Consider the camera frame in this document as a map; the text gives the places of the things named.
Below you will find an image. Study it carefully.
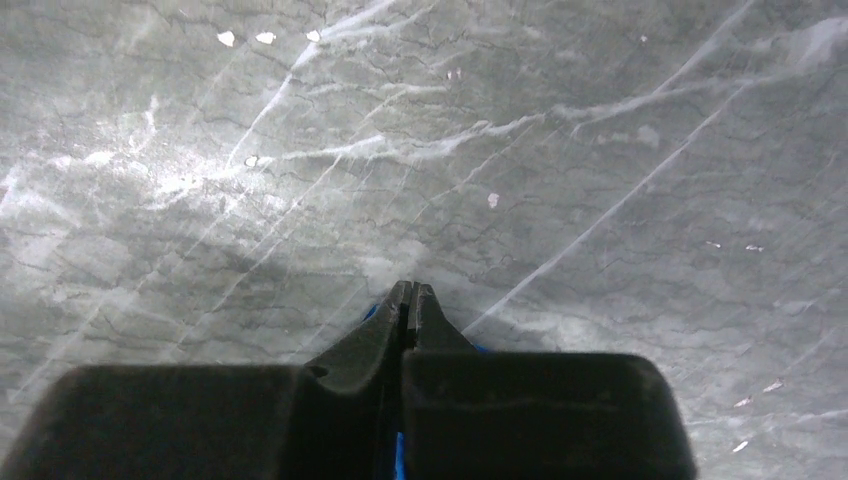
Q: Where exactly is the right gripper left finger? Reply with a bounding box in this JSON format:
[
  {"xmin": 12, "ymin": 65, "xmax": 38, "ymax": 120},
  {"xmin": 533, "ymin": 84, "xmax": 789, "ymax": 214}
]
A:
[{"xmin": 1, "ymin": 281, "xmax": 412, "ymax": 479}]

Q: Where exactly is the blue underwear white trim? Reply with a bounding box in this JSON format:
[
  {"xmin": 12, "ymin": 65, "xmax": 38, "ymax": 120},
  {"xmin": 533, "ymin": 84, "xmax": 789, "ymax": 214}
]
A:
[{"xmin": 362, "ymin": 304, "xmax": 490, "ymax": 480}]

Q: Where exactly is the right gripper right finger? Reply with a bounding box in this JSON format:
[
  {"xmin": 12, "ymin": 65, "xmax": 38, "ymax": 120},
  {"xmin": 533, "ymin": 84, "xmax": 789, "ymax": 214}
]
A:
[{"xmin": 401, "ymin": 283, "xmax": 698, "ymax": 479}]

